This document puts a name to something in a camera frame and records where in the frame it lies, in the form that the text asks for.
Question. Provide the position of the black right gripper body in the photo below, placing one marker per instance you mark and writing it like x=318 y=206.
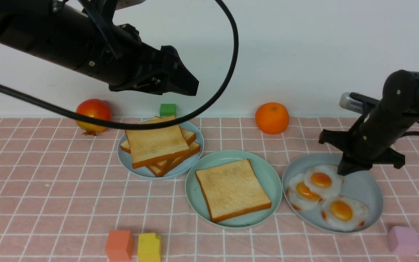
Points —
x=367 y=142

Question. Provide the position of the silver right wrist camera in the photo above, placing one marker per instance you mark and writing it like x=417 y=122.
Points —
x=357 y=103

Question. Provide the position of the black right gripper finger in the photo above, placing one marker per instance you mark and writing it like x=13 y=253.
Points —
x=349 y=165

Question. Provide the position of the fried egg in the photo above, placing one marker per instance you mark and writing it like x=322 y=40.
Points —
x=300 y=196
x=324 y=181
x=343 y=213

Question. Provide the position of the green cube block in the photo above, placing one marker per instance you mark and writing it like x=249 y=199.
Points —
x=167 y=109

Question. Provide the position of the pink checkered tablecloth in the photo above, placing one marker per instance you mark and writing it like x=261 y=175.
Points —
x=62 y=192

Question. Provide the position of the teal centre plate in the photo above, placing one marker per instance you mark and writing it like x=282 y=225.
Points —
x=265 y=173

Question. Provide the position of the orange cube block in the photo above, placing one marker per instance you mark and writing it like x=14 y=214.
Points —
x=119 y=246

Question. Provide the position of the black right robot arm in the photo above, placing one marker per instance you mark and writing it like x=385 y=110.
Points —
x=381 y=123

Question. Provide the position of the yellow cube block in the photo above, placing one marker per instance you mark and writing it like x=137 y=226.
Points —
x=149 y=247

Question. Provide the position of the pink cube block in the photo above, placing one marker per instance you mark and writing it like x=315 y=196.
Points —
x=403 y=241

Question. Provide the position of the orange fruit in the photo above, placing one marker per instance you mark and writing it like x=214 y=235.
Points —
x=272 y=118

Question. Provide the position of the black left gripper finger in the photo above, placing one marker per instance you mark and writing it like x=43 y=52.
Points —
x=176 y=78

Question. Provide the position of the blue-grey bread plate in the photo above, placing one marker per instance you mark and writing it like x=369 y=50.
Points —
x=181 y=169

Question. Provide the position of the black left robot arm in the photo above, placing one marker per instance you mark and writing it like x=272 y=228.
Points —
x=89 y=43

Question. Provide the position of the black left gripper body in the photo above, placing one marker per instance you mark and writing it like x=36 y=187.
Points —
x=147 y=69

